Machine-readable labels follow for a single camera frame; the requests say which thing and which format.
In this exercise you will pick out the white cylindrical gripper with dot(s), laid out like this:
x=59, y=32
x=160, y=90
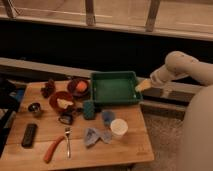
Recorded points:
x=158, y=77

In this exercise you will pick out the pale yellow banana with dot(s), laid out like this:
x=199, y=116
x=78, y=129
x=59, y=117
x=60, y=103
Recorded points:
x=64, y=103

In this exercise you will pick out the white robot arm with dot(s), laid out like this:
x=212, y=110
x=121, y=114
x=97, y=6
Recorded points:
x=196, y=144

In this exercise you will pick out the green plastic tray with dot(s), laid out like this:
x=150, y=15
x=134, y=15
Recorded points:
x=114, y=88

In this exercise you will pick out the blue cup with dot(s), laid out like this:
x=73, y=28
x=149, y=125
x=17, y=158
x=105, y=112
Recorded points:
x=107, y=117

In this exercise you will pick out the white cup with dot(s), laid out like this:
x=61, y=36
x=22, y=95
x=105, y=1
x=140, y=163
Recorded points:
x=118, y=127

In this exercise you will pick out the teal sponge block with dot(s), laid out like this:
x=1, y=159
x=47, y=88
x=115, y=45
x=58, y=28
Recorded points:
x=88, y=110

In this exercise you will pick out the orange carrot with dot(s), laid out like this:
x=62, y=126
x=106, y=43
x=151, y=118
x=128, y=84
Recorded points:
x=81, y=86

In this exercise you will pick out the blue grey cloth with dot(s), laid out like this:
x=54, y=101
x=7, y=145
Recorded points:
x=92, y=135

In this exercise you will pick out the small dark object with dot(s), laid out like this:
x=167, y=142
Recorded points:
x=66, y=119

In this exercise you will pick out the silver fork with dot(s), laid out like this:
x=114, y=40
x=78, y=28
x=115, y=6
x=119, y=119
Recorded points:
x=67, y=134

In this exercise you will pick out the small metal cup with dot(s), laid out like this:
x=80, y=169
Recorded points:
x=35, y=109

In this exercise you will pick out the black remote control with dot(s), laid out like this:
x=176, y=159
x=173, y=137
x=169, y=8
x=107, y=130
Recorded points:
x=29, y=135

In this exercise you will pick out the orange handled tool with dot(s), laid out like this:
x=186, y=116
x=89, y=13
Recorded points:
x=50, y=151

